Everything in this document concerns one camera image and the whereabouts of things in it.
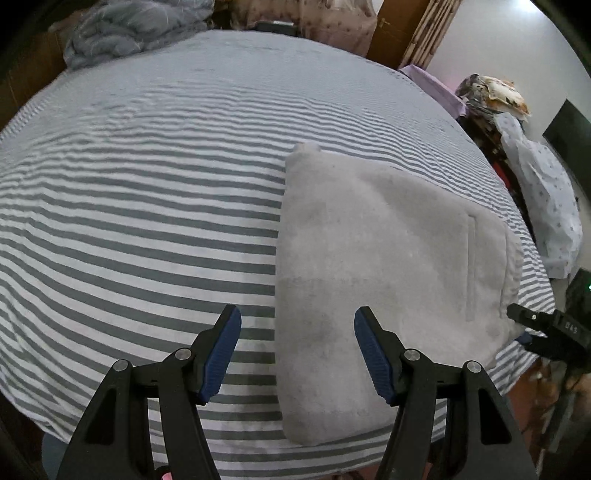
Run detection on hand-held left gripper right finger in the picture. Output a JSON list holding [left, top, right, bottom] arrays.
[[354, 306, 539, 480]]

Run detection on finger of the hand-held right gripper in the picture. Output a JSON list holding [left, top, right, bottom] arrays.
[[506, 302, 557, 333], [516, 333, 555, 357]]

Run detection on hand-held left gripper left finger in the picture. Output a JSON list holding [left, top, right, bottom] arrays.
[[55, 305, 242, 480]]

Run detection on grey pants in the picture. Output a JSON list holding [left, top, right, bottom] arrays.
[[276, 142, 525, 446]]

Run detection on white dotted cloth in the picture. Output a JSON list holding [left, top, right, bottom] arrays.
[[496, 113, 585, 278]]

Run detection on black screen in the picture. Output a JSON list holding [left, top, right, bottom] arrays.
[[541, 99, 591, 183]]

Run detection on grey white striped bed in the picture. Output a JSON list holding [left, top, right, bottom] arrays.
[[0, 30, 557, 480]]

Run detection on floral pillow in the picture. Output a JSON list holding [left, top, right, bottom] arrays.
[[455, 73, 532, 123]]

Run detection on lilac cloth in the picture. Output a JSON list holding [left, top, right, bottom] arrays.
[[398, 64, 467, 118]]

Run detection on brown wooden door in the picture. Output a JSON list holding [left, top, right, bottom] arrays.
[[367, 0, 432, 70]]

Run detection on blue grey crumpled blanket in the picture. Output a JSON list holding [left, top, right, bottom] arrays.
[[62, 0, 215, 71]]

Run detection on pinkish patterned cloth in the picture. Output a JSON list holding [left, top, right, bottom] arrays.
[[231, 0, 377, 56]]

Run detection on wooden headboard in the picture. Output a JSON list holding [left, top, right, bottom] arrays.
[[0, 28, 65, 134]]

